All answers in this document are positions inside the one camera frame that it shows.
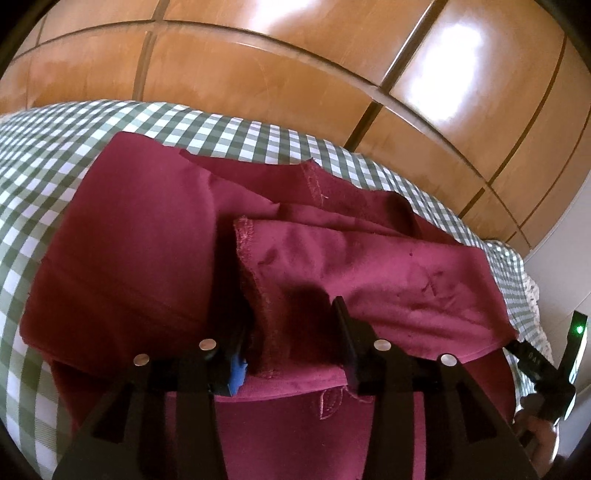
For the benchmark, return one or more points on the dark red garment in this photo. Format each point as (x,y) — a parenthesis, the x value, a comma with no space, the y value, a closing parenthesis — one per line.
(138,254)

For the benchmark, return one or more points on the person's right hand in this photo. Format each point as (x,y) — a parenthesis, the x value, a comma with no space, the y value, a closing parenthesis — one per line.
(545,438)

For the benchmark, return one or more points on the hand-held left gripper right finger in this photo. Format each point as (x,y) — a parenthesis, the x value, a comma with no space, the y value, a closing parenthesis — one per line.
(353,350)

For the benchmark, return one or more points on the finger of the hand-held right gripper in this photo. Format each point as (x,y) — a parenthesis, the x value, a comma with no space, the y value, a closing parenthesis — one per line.
(531,362)

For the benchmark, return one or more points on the green checkered bed sheet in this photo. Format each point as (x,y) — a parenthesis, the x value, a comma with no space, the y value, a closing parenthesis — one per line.
(46,161)

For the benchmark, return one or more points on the wooden wardrobe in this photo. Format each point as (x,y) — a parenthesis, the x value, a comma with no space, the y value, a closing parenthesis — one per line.
(277,46)

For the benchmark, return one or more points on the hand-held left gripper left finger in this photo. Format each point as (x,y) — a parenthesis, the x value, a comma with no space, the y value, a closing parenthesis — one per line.
(238,376)

